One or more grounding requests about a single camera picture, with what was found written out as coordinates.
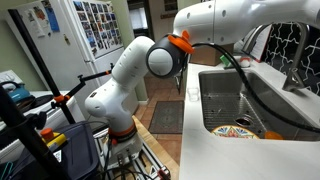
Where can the dark blue storage bin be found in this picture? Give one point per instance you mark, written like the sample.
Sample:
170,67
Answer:
80,153

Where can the clear plastic cup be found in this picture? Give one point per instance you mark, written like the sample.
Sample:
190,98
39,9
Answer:
193,95

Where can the stainless steel sink basin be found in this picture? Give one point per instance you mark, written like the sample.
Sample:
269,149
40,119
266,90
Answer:
226,106

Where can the photo collage sheet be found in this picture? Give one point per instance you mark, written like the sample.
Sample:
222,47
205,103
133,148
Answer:
98,26

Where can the dark patterned floor rug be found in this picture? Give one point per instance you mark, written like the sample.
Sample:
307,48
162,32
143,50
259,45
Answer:
166,116

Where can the colourful patterned plate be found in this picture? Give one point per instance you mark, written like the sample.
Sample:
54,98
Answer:
235,132

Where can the black tripod with orange clamp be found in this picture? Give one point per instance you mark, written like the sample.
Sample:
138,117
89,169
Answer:
36,56

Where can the teal clothes iron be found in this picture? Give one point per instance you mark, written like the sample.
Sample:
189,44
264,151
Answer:
20,95

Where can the aluminium frame rails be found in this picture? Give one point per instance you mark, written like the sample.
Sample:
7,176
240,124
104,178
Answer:
146,163

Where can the white appliance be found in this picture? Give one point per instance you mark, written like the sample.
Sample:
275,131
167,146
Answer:
71,111

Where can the red clamp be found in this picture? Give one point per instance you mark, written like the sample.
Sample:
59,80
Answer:
163,174

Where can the white scrubber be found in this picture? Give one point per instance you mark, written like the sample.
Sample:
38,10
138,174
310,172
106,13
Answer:
245,62

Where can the brushed steel gooseneck faucet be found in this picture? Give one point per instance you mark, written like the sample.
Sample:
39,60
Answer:
295,76

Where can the red emergency stop button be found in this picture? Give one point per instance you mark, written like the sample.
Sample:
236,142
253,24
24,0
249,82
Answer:
47,134

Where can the green dish sponge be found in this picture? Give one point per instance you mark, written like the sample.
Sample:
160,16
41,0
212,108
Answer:
224,61

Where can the thick black stand pole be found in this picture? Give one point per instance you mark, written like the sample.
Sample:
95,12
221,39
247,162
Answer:
20,133

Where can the white refrigerator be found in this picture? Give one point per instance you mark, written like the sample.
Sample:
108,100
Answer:
63,56

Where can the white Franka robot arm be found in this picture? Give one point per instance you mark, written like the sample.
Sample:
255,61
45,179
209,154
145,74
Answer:
126,73

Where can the orange fruit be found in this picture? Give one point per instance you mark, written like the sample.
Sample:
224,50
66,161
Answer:
273,135

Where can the white board with red edge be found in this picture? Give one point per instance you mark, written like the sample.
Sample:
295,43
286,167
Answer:
261,43

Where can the blue paper note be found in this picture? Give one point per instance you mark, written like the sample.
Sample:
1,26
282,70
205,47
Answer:
51,16

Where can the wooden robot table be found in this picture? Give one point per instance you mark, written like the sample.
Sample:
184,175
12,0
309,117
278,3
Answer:
156,146

